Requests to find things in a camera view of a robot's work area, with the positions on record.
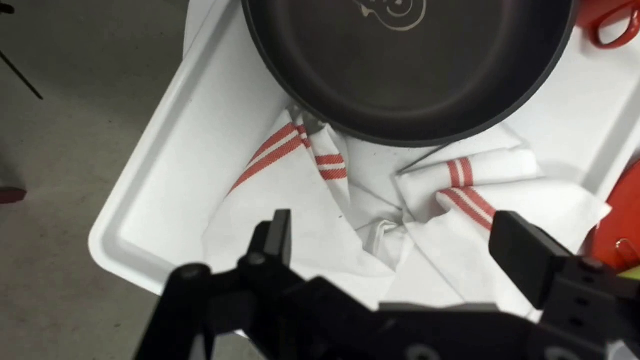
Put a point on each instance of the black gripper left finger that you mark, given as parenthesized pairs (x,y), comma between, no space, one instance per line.
(281,241)

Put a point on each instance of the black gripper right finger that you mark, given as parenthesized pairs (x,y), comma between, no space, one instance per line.
(527,257)

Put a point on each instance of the white towel with red stripes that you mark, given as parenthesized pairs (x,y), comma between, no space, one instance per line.
(533,201)
(293,220)

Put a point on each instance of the dark nonstick frying pan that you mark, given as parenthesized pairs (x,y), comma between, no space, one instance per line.
(401,80)

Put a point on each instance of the green rectangular block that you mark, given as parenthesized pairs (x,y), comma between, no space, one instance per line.
(630,272)

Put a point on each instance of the white plastic tray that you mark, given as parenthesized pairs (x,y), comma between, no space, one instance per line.
(200,132)

